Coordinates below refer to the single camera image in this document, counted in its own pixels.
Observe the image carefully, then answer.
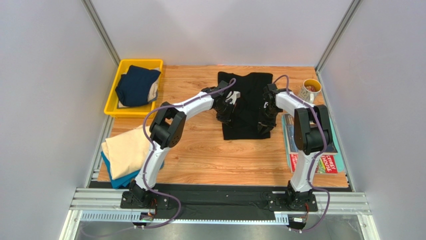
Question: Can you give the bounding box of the black t shirt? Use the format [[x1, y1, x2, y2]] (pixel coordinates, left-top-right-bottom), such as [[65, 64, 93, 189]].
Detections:
[[217, 71, 273, 140]]

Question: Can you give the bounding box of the left aluminium corner post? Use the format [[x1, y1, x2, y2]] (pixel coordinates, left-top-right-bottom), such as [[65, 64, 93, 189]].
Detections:
[[81, 0, 121, 67]]

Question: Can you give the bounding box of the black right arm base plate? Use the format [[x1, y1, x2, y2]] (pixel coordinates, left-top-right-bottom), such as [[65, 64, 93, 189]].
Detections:
[[266, 190, 318, 212]]

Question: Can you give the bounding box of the yellow rimmed mug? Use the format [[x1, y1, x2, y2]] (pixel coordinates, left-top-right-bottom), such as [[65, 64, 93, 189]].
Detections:
[[297, 79, 322, 104]]

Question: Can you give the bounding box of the dark blue book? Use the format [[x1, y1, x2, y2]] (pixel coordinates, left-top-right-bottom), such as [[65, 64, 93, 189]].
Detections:
[[281, 113, 339, 155]]

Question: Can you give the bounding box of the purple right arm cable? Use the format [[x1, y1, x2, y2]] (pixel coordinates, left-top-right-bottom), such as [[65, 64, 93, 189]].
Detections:
[[272, 74, 331, 233]]

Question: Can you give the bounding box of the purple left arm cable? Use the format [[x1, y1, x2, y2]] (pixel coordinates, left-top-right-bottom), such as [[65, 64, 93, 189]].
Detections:
[[142, 78, 237, 230]]

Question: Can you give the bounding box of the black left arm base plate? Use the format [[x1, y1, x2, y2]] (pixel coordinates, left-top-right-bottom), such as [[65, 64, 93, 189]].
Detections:
[[120, 191, 170, 210]]

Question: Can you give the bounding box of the right aluminium corner post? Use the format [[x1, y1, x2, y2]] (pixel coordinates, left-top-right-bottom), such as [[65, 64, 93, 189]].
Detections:
[[315, 0, 363, 75]]

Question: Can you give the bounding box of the teal folded shirt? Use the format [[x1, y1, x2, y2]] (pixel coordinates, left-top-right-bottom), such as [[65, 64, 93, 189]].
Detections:
[[100, 151, 165, 190]]

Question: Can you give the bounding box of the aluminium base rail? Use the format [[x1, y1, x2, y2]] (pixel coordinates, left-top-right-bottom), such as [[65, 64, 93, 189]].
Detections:
[[60, 183, 379, 240]]

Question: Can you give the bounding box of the red illustrated book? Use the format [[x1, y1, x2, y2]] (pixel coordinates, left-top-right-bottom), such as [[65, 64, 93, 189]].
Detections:
[[287, 153, 339, 175]]

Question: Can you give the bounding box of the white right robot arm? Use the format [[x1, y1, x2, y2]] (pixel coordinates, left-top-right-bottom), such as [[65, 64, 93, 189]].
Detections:
[[257, 83, 333, 193]]

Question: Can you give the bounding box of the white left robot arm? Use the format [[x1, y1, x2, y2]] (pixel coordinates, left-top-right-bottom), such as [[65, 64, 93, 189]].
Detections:
[[129, 85, 241, 200]]

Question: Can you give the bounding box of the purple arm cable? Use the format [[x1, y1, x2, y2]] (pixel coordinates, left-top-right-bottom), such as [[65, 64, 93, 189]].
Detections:
[[272, 74, 331, 233], [142, 78, 237, 230]]

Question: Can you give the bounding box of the yellow plastic bin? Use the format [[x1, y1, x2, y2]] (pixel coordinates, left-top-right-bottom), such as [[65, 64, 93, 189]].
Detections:
[[104, 59, 165, 118]]

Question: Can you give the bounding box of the cream folded shirt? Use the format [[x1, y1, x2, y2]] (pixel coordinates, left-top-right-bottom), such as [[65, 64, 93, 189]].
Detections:
[[101, 125, 151, 180]]

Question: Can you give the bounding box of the navy blue folded shirt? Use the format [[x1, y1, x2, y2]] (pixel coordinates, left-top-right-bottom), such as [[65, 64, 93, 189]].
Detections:
[[115, 65, 161, 108]]

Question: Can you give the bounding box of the aluminium corner post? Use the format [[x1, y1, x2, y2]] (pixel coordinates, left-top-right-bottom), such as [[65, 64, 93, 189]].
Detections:
[[81, 0, 121, 67], [315, 0, 363, 75]]

